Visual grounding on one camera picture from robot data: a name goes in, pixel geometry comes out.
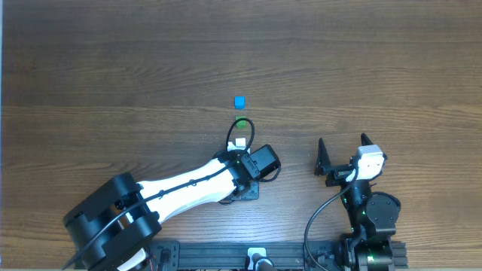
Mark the blue cube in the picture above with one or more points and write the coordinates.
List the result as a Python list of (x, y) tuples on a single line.
[(240, 102)]

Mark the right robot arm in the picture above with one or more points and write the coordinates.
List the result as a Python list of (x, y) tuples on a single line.
[(376, 214)]

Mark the mounting rail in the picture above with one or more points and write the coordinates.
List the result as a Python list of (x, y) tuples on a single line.
[(211, 256)]

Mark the green cube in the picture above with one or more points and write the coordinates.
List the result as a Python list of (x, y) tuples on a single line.
[(239, 123)]

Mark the white cube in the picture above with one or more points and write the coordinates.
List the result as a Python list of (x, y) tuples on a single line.
[(240, 142)]

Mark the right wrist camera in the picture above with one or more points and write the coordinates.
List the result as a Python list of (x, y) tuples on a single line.
[(370, 162)]

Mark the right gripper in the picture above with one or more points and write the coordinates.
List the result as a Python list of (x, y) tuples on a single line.
[(337, 174)]

